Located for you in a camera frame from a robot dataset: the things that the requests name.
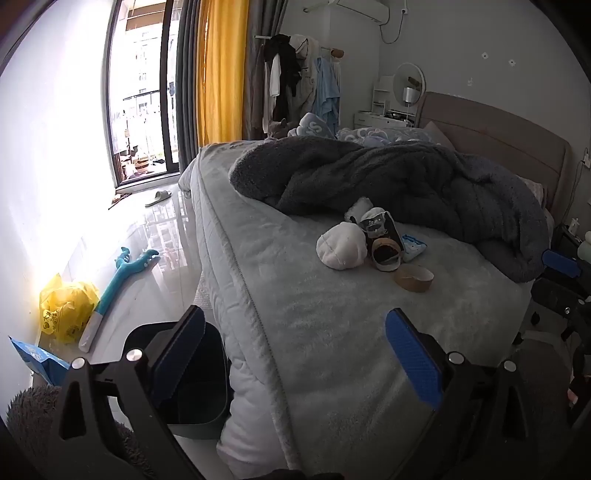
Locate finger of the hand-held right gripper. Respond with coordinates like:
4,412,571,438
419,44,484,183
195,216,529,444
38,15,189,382
530,249,591,334

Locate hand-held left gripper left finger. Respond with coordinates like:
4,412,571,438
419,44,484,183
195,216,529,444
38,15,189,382
46,305,208,480

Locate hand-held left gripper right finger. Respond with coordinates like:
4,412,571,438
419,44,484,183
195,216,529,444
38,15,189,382
385,308,555,480

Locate dark trash bin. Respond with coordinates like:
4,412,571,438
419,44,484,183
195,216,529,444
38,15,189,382
121,322,234,440

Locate cardboard tape roll core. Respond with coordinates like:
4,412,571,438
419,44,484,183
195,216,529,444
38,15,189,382
393,263,435,292

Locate blue and white packet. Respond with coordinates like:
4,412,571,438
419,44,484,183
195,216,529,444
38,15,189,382
401,234,428,263

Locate black and white packet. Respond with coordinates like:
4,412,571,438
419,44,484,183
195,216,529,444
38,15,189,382
359,208,406,271

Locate white tissue ball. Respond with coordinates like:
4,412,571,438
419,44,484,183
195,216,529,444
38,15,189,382
316,222,369,271

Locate small white tissue piece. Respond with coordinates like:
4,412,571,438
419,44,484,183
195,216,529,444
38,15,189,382
345,197,374,224

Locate dark nightstand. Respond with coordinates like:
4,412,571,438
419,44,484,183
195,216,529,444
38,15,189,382
551,224,591,268

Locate blue claw toy stick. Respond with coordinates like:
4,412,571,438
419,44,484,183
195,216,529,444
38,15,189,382
78,247,161,354

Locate bed with grey sheet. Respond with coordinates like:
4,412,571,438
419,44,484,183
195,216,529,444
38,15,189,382
180,138,555,480

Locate yellow plastic bag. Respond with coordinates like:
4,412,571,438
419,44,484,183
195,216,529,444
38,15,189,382
39,273,101,344

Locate beige upholstered headboard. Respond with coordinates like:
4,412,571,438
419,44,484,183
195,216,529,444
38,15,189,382
418,91,573,217

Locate blue paper packet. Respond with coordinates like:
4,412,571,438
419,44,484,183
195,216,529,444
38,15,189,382
8,336,70,386

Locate grey fluffy rug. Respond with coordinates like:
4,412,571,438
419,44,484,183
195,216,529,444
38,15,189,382
4,385,153,480

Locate dark grey fleece blanket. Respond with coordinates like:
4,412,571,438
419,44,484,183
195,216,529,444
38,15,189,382
228,136,550,283

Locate beige pillow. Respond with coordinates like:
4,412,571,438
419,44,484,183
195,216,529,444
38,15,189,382
422,121,456,149

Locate blue cloud patterned duvet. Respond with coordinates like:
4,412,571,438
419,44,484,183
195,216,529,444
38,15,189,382
336,126,441,147

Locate white cylinder lamp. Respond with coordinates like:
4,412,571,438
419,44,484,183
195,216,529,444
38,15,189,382
402,86,419,121

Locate white dresser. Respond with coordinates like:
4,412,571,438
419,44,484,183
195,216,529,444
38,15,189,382
355,76,419,134

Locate round white mirror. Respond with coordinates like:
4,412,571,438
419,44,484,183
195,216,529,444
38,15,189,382
393,63,426,104

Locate grey curtain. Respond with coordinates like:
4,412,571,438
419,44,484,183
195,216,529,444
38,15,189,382
242,0,282,141
175,0,201,171

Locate light blue shirt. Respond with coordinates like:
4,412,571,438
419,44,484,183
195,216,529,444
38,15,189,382
314,58,342,129

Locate yellow curtain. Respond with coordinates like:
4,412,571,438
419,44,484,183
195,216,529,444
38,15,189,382
196,0,250,147

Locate white shirt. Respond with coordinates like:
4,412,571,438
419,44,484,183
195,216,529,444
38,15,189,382
269,54,283,97

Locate beige jacket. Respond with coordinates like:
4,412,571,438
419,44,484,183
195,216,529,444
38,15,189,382
288,36,322,125

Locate clothes on rack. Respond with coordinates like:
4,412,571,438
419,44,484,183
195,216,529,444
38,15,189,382
254,33,345,139

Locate black garment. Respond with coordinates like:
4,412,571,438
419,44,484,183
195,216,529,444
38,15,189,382
264,34,302,99

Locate white air conditioner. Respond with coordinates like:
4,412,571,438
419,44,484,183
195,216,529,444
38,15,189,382
335,0,389,24

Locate black sliding door frame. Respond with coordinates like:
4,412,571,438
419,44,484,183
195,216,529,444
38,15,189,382
105,0,183,190

